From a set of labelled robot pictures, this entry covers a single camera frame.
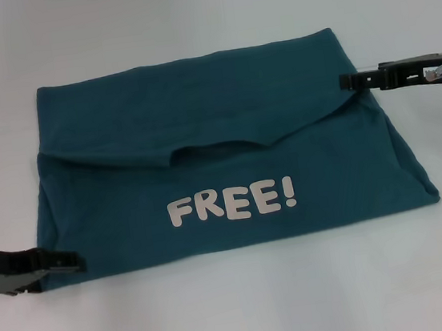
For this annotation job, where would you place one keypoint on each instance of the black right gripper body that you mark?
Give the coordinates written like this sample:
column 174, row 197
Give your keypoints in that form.
column 423, row 71

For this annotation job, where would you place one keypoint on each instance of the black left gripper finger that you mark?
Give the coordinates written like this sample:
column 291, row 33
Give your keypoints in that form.
column 62, row 269
column 61, row 258

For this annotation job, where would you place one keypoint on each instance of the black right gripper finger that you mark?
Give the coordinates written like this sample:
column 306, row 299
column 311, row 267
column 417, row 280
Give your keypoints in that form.
column 359, row 76
column 360, row 84

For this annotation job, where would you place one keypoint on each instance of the teal blue shirt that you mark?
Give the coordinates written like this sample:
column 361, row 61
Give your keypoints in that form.
column 219, row 153

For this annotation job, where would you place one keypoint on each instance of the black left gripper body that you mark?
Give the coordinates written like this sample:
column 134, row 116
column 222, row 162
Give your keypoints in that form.
column 3, row 267

